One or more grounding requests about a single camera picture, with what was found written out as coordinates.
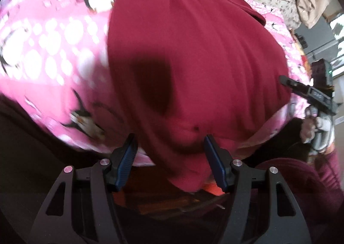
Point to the person's right hand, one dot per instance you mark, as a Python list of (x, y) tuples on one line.
[(309, 123)]

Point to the person's maroon trouser leg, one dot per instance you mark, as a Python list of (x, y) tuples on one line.
[(293, 198)]

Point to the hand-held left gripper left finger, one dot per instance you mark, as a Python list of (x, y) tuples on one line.
[(126, 158)]

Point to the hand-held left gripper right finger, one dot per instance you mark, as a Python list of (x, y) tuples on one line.
[(214, 159)]

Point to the person's right forearm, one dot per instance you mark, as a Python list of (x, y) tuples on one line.
[(330, 164)]

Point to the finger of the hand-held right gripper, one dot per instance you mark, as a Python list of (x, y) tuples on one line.
[(294, 84)]

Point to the dark red garment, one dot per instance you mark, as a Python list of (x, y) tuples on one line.
[(201, 58)]

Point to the dark slatted object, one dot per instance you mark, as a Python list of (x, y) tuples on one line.
[(301, 41)]

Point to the pink penguin printed blanket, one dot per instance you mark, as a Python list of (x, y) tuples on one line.
[(53, 45)]

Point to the orange cloth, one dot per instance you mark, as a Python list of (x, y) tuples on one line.
[(209, 188)]

